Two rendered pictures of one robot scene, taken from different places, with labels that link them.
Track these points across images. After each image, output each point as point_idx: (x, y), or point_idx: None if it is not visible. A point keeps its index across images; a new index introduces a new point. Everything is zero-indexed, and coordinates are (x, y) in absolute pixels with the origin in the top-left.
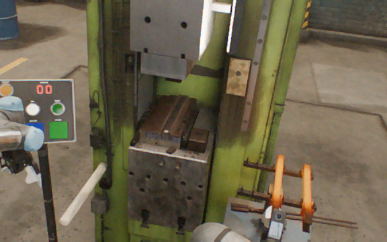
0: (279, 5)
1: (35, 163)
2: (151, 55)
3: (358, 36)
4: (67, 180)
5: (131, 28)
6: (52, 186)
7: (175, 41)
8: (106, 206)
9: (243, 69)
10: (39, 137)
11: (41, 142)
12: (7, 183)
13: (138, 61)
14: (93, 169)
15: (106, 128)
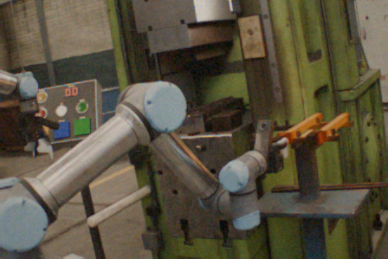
0: None
1: (46, 134)
2: (156, 31)
3: None
4: (145, 252)
5: (134, 11)
6: (128, 257)
7: (172, 9)
8: (158, 240)
9: (254, 25)
10: (33, 84)
11: (35, 90)
12: (87, 256)
13: (158, 55)
14: None
15: None
